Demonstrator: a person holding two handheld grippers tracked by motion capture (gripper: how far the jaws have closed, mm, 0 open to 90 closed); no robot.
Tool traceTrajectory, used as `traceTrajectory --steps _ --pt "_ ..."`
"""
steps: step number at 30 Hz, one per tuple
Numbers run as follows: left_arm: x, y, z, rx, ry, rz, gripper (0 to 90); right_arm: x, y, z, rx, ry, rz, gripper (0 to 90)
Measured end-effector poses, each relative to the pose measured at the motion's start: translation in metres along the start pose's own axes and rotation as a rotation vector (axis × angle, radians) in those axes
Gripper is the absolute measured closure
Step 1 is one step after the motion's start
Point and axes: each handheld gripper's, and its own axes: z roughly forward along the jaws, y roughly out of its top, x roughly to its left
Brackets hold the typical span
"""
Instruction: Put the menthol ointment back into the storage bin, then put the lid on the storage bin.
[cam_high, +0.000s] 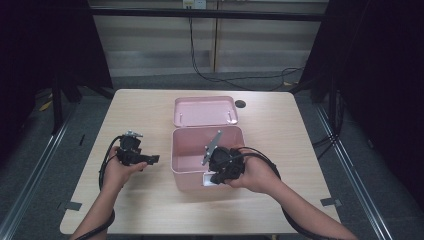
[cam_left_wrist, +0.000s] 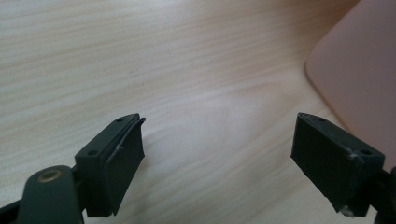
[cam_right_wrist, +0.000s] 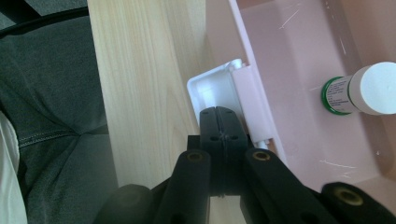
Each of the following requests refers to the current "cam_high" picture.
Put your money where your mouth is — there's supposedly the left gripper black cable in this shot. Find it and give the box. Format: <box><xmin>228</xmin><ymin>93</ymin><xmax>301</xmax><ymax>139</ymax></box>
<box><xmin>73</xmin><ymin>135</ymin><xmax>123</xmax><ymax>240</ymax></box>

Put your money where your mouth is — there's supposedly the pink lidded storage box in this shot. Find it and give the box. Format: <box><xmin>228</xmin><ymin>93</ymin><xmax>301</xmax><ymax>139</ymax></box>
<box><xmin>170</xmin><ymin>95</ymin><xmax>247</xmax><ymax>192</ymax></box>

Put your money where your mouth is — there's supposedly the person's left hand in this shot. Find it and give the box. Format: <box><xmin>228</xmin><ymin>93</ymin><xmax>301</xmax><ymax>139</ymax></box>
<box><xmin>103</xmin><ymin>146</ymin><xmax>148</xmax><ymax>193</ymax></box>

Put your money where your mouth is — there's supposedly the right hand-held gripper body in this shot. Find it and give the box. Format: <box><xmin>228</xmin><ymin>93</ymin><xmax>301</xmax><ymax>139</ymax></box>
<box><xmin>201</xmin><ymin>129</ymin><xmax>246</xmax><ymax>180</ymax></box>

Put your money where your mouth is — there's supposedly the grey floor tape piece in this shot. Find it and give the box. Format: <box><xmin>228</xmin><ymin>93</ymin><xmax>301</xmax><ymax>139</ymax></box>
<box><xmin>320</xmin><ymin>197</ymin><xmax>343</xmax><ymax>208</ymax></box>
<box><xmin>64</xmin><ymin>201</ymin><xmax>83</xmax><ymax>212</ymax></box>

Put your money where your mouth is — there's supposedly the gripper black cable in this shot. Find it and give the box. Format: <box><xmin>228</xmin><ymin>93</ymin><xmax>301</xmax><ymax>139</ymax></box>
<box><xmin>73</xmin><ymin>135</ymin><xmax>123</xmax><ymax>240</ymax></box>
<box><xmin>229</xmin><ymin>145</ymin><xmax>335</xmax><ymax>240</ymax></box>

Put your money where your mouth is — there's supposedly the black cable bundle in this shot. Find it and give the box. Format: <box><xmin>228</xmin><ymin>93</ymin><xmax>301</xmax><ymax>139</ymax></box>
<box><xmin>311</xmin><ymin>132</ymin><xmax>340</xmax><ymax>160</ymax></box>

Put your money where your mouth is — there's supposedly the long black floor cable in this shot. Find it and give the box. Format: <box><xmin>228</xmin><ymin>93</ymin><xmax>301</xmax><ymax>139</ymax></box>
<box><xmin>188</xmin><ymin>16</ymin><xmax>305</xmax><ymax>92</ymax></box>

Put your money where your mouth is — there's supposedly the black metal stand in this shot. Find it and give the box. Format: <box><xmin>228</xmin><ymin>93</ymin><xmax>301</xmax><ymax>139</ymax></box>
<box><xmin>49</xmin><ymin>74</ymin><xmax>116</xmax><ymax>136</ymax></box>

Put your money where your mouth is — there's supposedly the metal floor rail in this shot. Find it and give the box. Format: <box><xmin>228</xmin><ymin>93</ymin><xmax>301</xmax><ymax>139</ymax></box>
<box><xmin>0</xmin><ymin>109</ymin><xmax>78</xmax><ymax>240</ymax></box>
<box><xmin>314</xmin><ymin>103</ymin><xmax>395</xmax><ymax>240</ymax></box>

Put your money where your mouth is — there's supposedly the dark curtain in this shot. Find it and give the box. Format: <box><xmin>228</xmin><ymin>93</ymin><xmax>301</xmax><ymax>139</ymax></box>
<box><xmin>0</xmin><ymin>0</ymin><xmax>114</xmax><ymax>168</ymax></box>
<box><xmin>299</xmin><ymin>0</ymin><xmax>424</xmax><ymax>204</ymax></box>

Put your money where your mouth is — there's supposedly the yellow floor tape piece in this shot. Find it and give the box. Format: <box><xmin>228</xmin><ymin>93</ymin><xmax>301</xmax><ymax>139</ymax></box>
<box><xmin>38</xmin><ymin>99</ymin><xmax>54</xmax><ymax>112</ymax></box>

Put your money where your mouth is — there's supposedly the white wall outlet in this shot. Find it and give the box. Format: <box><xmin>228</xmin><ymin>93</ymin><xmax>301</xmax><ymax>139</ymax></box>
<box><xmin>182</xmin><ymin>0</ymin><xmax>208</xmax><ymax>10</ymax></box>

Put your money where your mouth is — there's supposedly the black horizontal bar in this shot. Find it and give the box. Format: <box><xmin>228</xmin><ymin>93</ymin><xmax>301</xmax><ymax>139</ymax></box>
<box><xmin>89</xmin><ymin>7</ymin><xmax>327</xmax><ymax>23</ymax></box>

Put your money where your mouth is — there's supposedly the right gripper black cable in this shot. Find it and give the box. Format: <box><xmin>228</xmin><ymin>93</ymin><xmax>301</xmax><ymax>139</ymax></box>
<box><xmin>229</xmin><ymin>145</ymin><xmax>335</xmax><ymax>240</ymax></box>

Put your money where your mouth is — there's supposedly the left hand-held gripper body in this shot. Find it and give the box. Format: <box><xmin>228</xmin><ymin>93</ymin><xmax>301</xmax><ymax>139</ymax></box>
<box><xmin>116</xmin><ymin>130</ymin><xmax>145</xmax><ymax>167</ymax></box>

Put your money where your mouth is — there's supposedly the person's right hand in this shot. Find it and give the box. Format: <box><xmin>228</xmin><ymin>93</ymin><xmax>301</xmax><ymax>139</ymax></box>
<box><xmin>224</xmin><ymin>144</ymin><xmax>283</xmax><ymax>195</ymax></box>

